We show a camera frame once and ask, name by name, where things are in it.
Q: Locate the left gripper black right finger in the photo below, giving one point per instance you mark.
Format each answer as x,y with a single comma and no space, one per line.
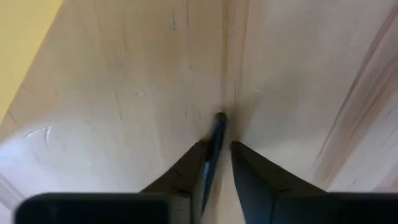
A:
258,186

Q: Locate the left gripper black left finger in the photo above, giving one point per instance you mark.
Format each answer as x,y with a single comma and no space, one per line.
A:
183,180

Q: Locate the yellow plastic tray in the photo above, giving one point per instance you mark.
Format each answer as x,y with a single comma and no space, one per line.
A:
18,46

